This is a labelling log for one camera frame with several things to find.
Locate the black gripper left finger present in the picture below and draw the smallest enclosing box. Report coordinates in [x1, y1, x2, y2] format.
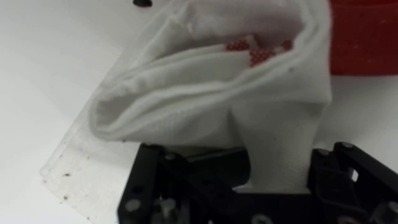
[117, 142, 255, 224]

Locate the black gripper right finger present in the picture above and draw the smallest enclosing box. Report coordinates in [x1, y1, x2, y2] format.
[306, 141, 398, 224]

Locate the white cloth towel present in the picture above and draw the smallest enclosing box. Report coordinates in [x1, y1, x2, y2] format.
[40, 0, 334, 224]

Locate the large red plate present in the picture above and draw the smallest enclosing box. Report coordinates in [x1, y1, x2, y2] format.
[328, 0, 398, 78]

